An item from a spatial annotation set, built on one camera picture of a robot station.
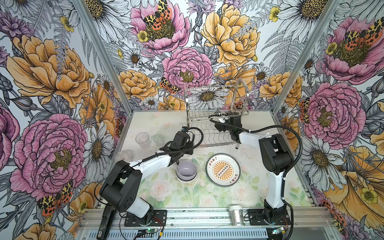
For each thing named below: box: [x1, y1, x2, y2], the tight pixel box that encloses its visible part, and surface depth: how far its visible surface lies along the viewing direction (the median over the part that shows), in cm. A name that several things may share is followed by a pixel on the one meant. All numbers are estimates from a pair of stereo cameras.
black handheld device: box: [96, 204, 117, 240], surface depth 71 cm
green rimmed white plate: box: [208, 177, 240, 187], surface depth 86 cm
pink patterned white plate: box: [205, 153, 241, 188], surface depth 90 cm
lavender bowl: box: [176, 160, 198, 183], surface depth 83 cm
